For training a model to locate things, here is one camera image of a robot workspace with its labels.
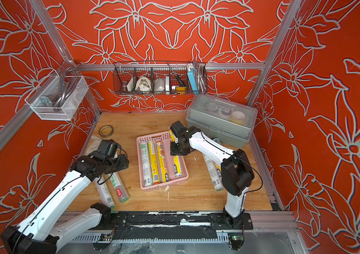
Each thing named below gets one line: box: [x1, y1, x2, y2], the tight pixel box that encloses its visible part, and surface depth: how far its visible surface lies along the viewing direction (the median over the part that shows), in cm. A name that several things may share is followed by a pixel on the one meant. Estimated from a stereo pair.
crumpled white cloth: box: [85, 135, 103, 156], surface depth 103 cm
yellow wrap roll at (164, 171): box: [155, 139, 170, 183], surface depth 91 cm
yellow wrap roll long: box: [147, 141, 161, 185], surface depth 91 cm
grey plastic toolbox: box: [185, 93, 259, 149], surface depth 94 cm
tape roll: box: [98, 124, 114, 138], surface depth 110 cm
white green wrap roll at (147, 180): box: [139, 141, 153, 187], surface depth 89 cm
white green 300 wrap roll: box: [94, 174, 115, 211], surface depth 79 cm
